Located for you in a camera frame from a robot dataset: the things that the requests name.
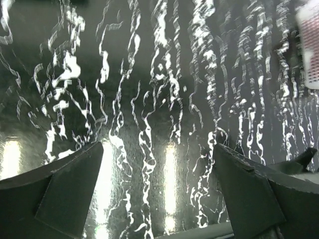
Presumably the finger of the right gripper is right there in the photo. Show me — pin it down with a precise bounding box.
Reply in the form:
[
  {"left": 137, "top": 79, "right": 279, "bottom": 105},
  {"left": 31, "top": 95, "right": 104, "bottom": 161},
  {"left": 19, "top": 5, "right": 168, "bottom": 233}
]
[{"left": 294, "top": 147, "right": 317, "bottom": 172}]

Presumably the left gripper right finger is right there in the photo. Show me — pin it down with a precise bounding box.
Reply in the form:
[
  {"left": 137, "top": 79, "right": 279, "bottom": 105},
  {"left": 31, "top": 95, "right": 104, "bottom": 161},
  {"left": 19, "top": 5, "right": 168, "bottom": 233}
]
[{"left": 213, "top": 144, "right": 319, "bottom": 239}]

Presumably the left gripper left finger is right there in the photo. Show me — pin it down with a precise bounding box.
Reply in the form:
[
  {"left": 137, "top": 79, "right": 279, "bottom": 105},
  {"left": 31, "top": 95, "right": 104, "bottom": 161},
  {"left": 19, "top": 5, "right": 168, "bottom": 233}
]
[{"left": 0, "top": 142, "right": 104, "bottom": 239}]

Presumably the white plastic basket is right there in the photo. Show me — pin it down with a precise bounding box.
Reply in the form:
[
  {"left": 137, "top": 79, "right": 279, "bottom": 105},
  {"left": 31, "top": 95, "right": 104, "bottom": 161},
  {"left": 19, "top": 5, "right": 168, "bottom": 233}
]
[{"left": 296, "top": 0, "right": 319, "bottom": 90}]

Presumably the black marble pattern mat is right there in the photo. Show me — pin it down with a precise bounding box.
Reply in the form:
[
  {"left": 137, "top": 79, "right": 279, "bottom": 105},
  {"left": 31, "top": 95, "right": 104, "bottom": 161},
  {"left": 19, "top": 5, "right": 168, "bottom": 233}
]
[{"left": 0, "top": 0, "right": 319, "bottom": 239}]

